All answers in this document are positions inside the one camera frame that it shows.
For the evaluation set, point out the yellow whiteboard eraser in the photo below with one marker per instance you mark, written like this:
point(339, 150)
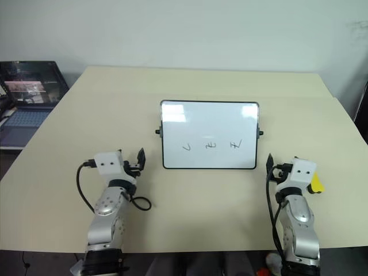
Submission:
point(317, 184)

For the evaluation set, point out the small orange object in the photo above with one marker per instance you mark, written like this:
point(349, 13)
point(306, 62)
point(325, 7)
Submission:
point(263, 271)

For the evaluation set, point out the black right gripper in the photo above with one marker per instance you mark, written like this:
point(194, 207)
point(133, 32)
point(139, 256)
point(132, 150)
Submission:
point(280, 177)

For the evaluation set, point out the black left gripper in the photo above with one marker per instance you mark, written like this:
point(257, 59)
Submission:
point(132, 169)

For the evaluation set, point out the white rounded object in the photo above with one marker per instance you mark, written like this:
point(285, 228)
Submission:
point(274, 263)

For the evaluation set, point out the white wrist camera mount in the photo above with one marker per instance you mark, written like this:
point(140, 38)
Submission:
point(302, 175)
point(107, 170)

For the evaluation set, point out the white tabletop whiteboard black frame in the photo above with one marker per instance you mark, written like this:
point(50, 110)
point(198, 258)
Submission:
point(207, 129)

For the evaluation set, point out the open dark laptop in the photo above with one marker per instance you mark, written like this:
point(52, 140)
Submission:
point(31, 86)

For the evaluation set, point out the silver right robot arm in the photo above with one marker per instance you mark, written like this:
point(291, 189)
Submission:
point(300, 227)

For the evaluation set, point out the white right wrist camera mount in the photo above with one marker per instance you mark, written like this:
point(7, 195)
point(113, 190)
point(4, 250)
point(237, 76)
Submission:
point(302, 175)

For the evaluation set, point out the black chair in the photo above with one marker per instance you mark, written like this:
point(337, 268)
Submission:
point(363, 106)

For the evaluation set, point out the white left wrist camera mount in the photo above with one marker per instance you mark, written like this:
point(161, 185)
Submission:
point(107, 170)

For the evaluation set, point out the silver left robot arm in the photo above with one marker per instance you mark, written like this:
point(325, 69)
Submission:
point(105, 218)

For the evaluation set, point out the grey foot pedal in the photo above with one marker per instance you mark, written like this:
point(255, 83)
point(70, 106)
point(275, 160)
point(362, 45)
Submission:
point(76, 267)

